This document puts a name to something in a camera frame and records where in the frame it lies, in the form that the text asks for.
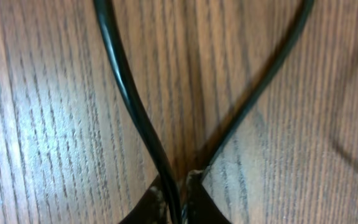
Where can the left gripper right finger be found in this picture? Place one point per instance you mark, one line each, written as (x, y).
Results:
(200, 207)

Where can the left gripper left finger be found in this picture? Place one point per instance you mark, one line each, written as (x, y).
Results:
(151, 208)

